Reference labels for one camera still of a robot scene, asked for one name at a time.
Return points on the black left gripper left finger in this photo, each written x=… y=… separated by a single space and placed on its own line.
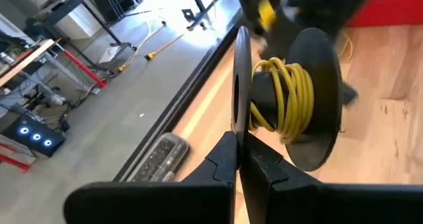
x=165 y=204

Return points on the white cabinet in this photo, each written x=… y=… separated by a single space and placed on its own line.
x=79 y=22

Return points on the clear plastic bit case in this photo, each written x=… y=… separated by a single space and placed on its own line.
x=158 y=158

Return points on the black computer with blue lights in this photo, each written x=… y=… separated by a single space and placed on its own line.
x=20 y=141

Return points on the red plastic bin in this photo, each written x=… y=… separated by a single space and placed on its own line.
x=390 y=6

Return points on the red pole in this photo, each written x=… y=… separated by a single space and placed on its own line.
x=82 y=67

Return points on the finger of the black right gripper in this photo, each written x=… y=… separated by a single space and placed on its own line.
x=349 y=94

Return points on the black frame table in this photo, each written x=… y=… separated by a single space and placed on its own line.
x=71 y=1

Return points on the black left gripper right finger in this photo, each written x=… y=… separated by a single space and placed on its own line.
x=314 y=204

